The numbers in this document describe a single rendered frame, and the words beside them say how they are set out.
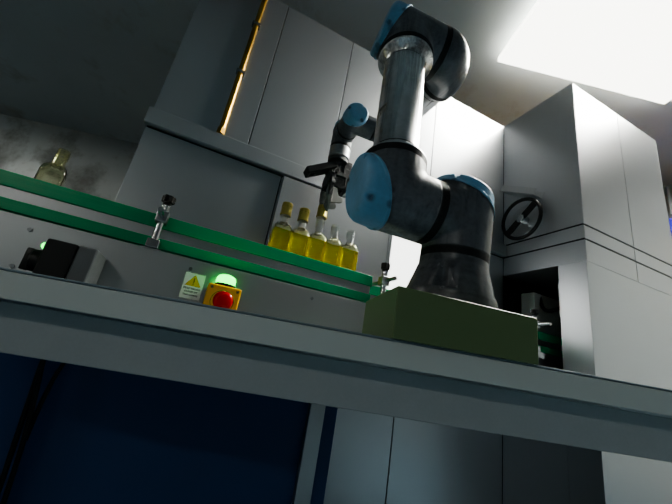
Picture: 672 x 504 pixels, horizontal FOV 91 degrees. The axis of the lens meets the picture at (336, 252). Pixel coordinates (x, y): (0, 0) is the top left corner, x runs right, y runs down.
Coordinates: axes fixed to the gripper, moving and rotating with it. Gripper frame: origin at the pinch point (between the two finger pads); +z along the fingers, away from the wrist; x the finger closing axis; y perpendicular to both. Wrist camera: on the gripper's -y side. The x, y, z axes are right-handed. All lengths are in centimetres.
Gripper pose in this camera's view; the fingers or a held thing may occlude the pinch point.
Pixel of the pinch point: (322, 208)
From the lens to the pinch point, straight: 111.8
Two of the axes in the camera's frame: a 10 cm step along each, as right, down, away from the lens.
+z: -1.6, 9.4, -3.1
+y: 9.0, 2.7, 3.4
